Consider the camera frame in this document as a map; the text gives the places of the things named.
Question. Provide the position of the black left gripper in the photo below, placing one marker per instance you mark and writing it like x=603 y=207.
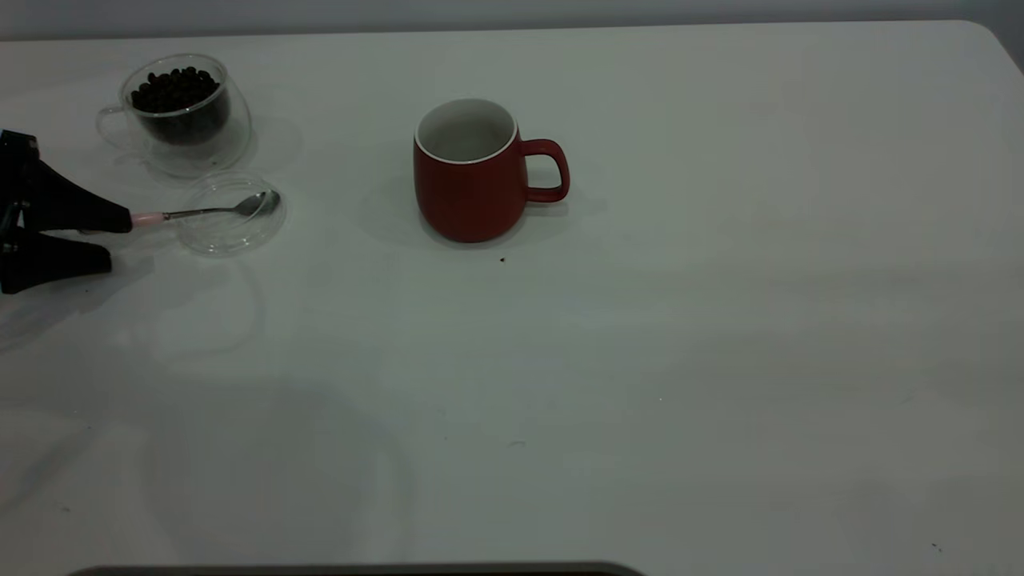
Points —
x=12 y=172

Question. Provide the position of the clear double wall glass cup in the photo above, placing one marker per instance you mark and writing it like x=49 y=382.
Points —
x=192 y=156

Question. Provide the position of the dark coffee beans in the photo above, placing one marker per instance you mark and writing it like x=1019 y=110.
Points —
x=180 y=100

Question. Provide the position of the clear round glass lid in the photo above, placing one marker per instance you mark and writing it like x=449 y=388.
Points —
x=232 y=236

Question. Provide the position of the red ceramic mug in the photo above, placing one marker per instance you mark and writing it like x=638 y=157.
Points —
x=468 y=196

